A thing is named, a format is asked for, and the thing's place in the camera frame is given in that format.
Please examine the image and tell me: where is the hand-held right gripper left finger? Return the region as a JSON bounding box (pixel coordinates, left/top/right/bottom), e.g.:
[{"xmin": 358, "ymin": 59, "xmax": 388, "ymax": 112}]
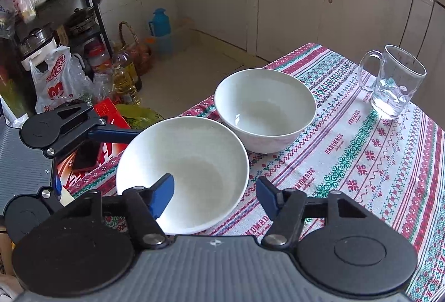
[{"xmin": 63, "ymin": 173, "xmax": 175, "ymax": 250}]

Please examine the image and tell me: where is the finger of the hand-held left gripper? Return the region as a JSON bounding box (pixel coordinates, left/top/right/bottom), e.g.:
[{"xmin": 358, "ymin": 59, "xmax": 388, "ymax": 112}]
[
  {"xmin": 45, "ymin": 101, "xmax": 140, "ymax": 157},
  {"xmin": 41, "ymin": 180, "xmax": 66, "ymax": 214}
]

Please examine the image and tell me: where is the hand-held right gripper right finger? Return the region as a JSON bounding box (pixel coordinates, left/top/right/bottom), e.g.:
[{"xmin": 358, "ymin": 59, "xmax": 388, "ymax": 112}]
[{"xmin": 255, "ymin": 176, "xmax": 370, "ymax": 250}]

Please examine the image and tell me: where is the plain white bowl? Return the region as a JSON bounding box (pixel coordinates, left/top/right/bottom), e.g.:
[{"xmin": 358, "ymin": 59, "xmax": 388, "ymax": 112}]
[{"xmin": 116, "ymin": 116, "xmax": 250, "ymax": 236}]

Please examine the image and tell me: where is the red printed carton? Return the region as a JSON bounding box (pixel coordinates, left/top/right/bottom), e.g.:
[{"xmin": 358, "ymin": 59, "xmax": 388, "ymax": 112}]
[{"xmin": 57, "ymin": 98, "xmax": 133, "ymax": 184}]

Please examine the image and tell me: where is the green patterned bag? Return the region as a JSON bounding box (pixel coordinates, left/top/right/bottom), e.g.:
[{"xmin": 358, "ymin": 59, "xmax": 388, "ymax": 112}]
[{"xmin": 116, "ymin": 105, "xmax": 165, "ymax": 131}]

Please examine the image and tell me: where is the yellow cooking oil bottle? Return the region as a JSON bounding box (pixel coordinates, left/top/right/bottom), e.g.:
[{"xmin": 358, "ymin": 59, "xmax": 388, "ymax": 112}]
[{"xmin": 112, "ymin": 64, "xmax": 141, "ymax": 106}]

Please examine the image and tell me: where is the dark cooking oil bottle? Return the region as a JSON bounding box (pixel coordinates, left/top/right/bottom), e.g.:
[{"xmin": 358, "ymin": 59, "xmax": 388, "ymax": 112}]
[{"xmin": 118, "ymin": 48, "xmax": 144, "ymax": 91}]

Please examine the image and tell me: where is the white red printed plastic bag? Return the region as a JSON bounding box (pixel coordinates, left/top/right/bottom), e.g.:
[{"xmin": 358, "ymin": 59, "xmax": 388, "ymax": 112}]
[{"xmin": 31, "ymin": 45, "xmax": 86, "ymax": 113}]

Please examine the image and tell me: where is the plastic jar with red lid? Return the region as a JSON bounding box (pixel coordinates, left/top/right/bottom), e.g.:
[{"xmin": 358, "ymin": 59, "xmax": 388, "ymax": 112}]
[{"xmin": 85, "ymin": 41, "xmax": 113, "ymax": 75}]

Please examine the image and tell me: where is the brown wicker basket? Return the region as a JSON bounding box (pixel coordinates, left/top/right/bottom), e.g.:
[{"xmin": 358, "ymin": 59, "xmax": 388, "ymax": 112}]
[{"xmin": 118, "ymin": 21, "xmax": 154, "ymax": 77}]

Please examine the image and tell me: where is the white bowl with faint pink pattern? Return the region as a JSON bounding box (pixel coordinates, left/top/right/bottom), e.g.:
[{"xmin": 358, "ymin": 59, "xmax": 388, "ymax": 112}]
[{"xmin": 214, "ymin": 68, "xmax": 317, "ymax": 154}]

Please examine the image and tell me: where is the white cloth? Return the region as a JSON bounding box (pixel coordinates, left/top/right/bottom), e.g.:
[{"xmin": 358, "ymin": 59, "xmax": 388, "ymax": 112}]
[{"xmin": 0, "ymin": 274, "xmax": 25, "ymax": 301}]

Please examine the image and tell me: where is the red green patterned tablecloth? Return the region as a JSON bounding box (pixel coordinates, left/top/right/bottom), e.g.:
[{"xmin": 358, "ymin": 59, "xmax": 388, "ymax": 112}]
[{"xmin": 66, "ymin": 43, "xmax": 445, "ymax": 302}]

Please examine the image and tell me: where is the white kitchen appliance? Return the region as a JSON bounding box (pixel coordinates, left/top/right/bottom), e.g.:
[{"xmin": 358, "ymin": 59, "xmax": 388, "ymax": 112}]
[{"xmin": 19, "ymin": 24, "xmax": 59, "ymax": 73}]

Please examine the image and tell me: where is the dark cooking pot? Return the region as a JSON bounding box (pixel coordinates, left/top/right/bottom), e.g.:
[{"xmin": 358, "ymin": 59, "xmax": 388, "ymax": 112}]
[{"xmin": 64, "ymin": 7, "xmax": 97, "ymax": 36}]

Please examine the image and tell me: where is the blue thermos jug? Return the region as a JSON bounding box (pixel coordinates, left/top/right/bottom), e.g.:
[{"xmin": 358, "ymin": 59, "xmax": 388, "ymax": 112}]
[{"xmin": 148, "ymin": 8, "xmax": 175, "ymax": 55}]

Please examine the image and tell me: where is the black metal shelf rack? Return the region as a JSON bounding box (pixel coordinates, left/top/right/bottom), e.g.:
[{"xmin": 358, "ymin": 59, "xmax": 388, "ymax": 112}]
[{"xmin": 0, "ymin": 0, "xmax": 115, "ymax": 108}]

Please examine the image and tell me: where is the clear glass mug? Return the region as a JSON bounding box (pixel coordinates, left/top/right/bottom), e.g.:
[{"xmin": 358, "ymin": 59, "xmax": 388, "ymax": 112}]
[{"xmin": 358, "ymin": 44, "xmax": 427, "ymax": 120}]

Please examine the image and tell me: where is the white kitchen cabinet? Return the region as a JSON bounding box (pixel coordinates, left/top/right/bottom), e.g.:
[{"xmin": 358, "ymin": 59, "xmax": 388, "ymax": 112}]
[{"xmin": 170, "ymin": 0, "xmax": 445, "ymax": 122}]

